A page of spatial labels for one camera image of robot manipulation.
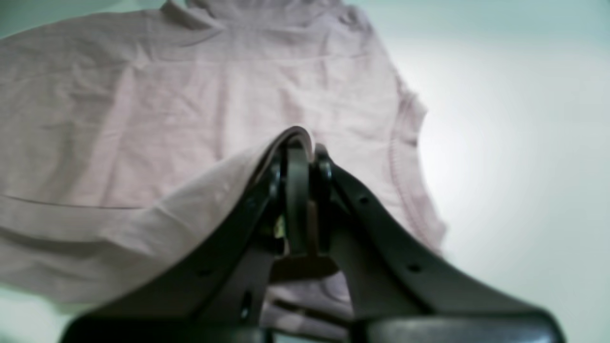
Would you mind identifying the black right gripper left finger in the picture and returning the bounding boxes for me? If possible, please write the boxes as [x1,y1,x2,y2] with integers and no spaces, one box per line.
[61,143,309,343]

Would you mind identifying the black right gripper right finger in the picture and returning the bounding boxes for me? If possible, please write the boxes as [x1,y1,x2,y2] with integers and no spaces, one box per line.
[312,144,566,343]

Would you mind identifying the mauve T-shirt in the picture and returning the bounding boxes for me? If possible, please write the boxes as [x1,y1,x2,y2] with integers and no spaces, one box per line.
[0,0,448,341]

